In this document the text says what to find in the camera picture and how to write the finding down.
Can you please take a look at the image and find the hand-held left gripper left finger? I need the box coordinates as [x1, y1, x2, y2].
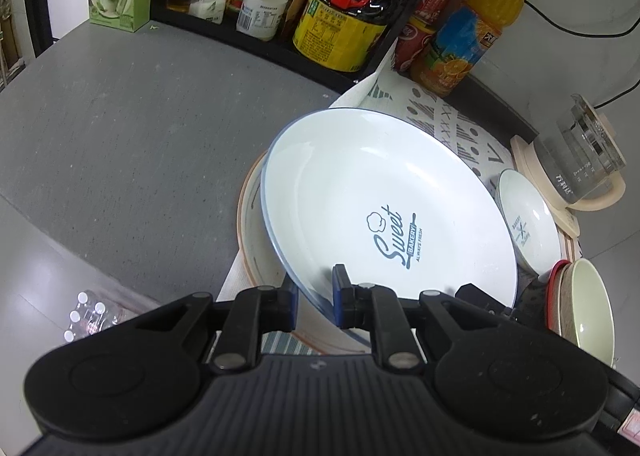
[135, 276, 301, 373]

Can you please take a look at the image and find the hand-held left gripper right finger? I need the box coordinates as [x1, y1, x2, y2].
[332, 264, 518, 371]

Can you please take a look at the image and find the large white plate flower print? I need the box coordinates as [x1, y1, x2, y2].
[236, 151, 373, 355]

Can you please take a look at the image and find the large white plate blue print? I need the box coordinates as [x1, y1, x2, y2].
[261, 107, 519, 353]

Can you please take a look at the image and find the red and black bowl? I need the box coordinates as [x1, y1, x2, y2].
[520, 260, 573, 337]

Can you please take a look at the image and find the small white plate blue print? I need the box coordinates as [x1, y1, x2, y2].
[496, 169, 562, 277]

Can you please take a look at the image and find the pack of water bottles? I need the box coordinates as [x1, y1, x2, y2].
[64, 289, 126, 343]

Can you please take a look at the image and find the patterned fringed table mat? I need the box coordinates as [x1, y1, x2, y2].
[220, 56, 583, 357]

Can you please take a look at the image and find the cream kettle base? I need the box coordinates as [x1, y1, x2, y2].
[510, 135, 581, 237]

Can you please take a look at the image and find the glass electric kettle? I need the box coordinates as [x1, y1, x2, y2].
[532, 93, 628, 212]

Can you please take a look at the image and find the black metal rack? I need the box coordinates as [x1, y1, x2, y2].
[150, 0, 461, 93]

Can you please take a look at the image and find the orange juice bottle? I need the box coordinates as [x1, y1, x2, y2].
[410, 0, 533, 97]

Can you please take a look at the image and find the white pill jar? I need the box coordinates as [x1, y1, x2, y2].
[236, 0, 290, 41]

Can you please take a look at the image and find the dark oil bottle red handle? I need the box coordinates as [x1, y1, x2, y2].
[292, 0, 408, 73]

